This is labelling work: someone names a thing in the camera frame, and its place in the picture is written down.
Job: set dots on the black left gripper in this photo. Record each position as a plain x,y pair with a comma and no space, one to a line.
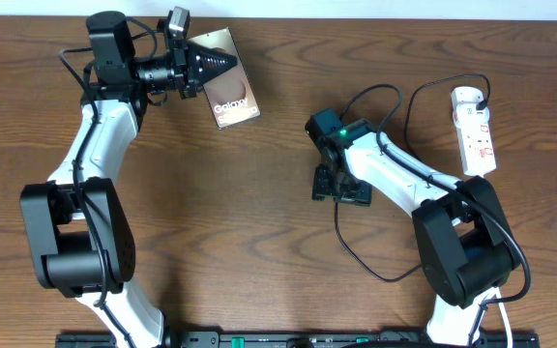
186,87

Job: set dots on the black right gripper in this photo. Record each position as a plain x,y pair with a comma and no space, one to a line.
361,196

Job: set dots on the galaxy smartphone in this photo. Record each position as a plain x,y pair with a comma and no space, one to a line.
230,95

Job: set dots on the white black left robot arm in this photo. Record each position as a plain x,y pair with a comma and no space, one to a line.
80,240

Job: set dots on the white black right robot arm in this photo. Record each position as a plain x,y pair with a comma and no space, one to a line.
466,247

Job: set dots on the white usb charger adapter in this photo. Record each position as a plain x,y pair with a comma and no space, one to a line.
467,99

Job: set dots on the white power strip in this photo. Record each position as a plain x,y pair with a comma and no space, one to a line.
474,139

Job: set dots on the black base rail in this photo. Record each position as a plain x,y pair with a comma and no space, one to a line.
387,338

